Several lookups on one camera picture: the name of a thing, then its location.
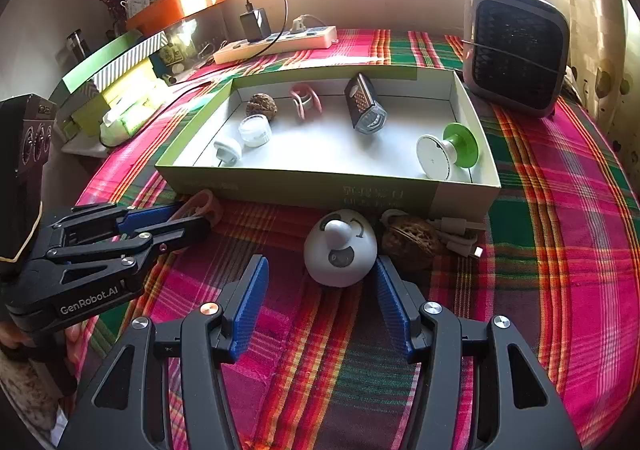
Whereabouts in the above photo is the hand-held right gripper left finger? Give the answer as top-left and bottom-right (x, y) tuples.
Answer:
(57, 254), (271, 450)

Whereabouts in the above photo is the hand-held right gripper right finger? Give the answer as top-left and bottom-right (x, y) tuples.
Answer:
(375, 255), (583, 450)

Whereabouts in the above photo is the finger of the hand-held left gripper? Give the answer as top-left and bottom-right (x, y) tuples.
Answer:
(37, 203), (183, 256)
(47, 216), (212, 278)

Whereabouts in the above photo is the pink plastic clip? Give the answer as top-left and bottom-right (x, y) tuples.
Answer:
(170, 190), (221, 231)
(289, 84), (322, 120)

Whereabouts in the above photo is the brown walnut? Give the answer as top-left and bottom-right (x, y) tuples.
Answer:
(245, 94), (278, 121)
(382, 216), (443, 271)

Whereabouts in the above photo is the white round gadget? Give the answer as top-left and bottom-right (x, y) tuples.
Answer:
(303, 209), (378, 287)

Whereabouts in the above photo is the white usb cable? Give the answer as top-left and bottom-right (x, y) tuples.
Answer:
(380, 209), (487, 260)

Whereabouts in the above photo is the small white ball gadget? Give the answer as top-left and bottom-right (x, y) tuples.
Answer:
(213, 137), (244, 163)

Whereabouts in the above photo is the clear round plastic jar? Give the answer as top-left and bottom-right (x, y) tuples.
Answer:
(238, 114), (273, 148)

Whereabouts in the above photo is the green and white cardboard box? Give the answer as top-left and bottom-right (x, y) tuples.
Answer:
(155, 65), (502, 221)

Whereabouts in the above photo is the black and silver lamp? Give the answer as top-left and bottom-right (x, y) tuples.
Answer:
(344, 73), (388, 135)

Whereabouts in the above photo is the person's left hand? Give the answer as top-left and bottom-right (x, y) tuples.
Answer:
(0, 320), (83, 366)

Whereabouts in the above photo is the green tissue pack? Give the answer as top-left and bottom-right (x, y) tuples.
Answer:
(99, 90), (168, 147)

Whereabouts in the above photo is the yellow-green box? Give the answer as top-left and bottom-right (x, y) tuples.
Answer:
(70, 58), (168, 136)

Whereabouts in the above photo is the green white spool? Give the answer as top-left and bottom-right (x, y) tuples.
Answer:
(416, 123), (482, 181)

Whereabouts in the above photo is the plaid cloth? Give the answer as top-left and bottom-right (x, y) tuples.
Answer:
(75, 28), (640, 450)

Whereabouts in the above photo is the clear plastic container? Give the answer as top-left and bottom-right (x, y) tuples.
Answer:
(160, 10), (231, 71)

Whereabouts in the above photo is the glass jar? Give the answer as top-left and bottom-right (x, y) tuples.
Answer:
(65, 29), (93, 62)

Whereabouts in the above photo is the white power strip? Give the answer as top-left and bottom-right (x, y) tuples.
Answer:
(212, 25), (338, 65)

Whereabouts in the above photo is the orange tray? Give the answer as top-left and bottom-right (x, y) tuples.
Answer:
(125, 0), (226, 34)

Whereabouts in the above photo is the black charger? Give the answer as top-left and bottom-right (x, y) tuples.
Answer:
(240, 8), (271, 42)

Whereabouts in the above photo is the white plug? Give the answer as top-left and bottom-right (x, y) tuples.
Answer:
(291, 14), (326, 34)

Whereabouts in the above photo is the grey portable heater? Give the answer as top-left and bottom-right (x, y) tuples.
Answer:
(462, 0), (571, 118)

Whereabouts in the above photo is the heart print curtain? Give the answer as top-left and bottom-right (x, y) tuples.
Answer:
(550, 0), (640, 131)

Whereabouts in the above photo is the black cable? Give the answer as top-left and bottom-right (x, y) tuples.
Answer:
(97, 0), (290, 151)

